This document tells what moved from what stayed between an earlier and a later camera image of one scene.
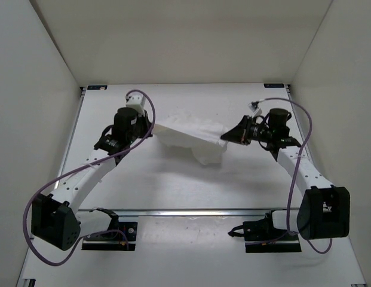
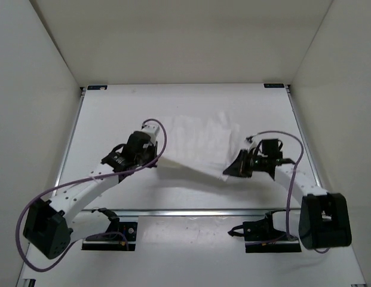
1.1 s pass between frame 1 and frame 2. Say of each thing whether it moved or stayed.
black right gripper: moved
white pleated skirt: moved
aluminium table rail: stayed
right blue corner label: stayed
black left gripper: moved
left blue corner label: stayed
